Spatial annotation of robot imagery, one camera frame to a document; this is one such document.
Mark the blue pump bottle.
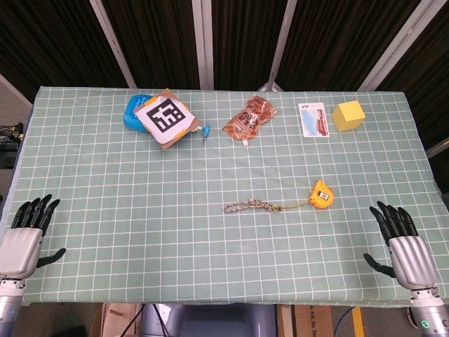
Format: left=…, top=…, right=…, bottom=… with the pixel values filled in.
left=122, top=93, right=211, bottom=138

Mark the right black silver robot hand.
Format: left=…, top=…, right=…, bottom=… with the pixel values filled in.
left=363, top=200, right=439, bottom=292

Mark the grey robot torso base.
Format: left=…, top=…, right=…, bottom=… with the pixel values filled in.
left=140, top=303, right=278, bottom=337

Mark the braided beige rope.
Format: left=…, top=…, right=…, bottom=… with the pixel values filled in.
left=223, top=198, right=282, bottom=214

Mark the black cable bundle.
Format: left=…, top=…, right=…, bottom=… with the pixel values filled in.
left=0, top=121, right=25, bottom=148

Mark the yellow strip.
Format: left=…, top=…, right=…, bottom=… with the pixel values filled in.
left=351, top=307, right=364, bottom=337

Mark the wooden plank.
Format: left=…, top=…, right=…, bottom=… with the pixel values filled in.
left=276, top=305, right=293, bottom=337

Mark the aluminium frame post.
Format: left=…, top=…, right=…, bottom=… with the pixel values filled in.
left=359, top=0, right=439, bottom=91
left=259, top=0, right=299, bottom=92
left=89, top=0, right=137, bottom=88
left=192, top=0, right=215, bottom=89

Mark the brown snack bag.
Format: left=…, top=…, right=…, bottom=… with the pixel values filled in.
left=222, top=93, right=278, bottom=147

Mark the black white marker card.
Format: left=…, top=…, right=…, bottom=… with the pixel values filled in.
left=134, top=88, right=201, bottom=151

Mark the green checkered tablecloth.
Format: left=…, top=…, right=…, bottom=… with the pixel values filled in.
left=0, top=86, right=449, bottom=306

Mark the yellow cube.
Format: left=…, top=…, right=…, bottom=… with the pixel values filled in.
left=331, top=100, right=366, bottom=133

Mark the printed brown cardboard box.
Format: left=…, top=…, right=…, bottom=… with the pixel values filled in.
left=293, top=304, right=334, bottom=337

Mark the yellow tape measure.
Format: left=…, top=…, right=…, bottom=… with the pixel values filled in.
left=279, top=179, right=333, bottom=212

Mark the picture postcard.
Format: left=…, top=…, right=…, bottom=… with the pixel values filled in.
left=297, top=102, right=331, bottom=138

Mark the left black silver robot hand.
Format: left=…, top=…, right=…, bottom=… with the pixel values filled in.
left=0, top=194, right=67, bottom=282

